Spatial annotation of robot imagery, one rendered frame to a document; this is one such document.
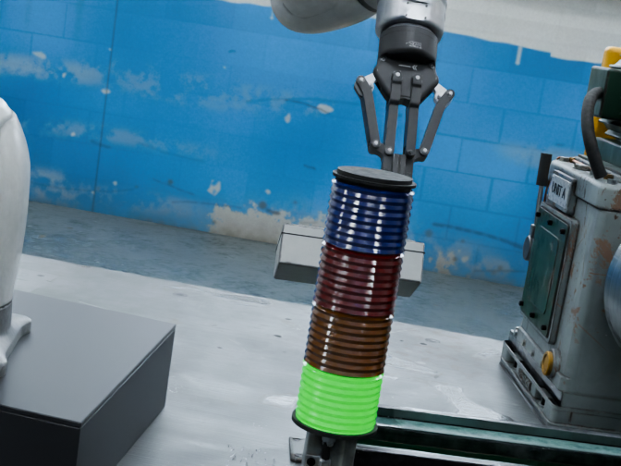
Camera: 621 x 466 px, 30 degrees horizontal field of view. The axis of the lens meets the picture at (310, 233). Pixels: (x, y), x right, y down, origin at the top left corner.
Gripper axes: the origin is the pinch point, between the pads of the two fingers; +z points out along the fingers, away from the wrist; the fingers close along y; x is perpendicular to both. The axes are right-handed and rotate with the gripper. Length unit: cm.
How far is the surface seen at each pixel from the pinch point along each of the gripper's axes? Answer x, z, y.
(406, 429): -12.3, 31.8, 1.6
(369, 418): -49, 38, -8
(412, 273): -3.5, 12.1, 2.4
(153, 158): 515, -198, -66
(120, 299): 65, 3, -36
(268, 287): 422, -104, 7
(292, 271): -1.0, 13.1, -11.4
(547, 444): -11.6, 31.3, 16.9
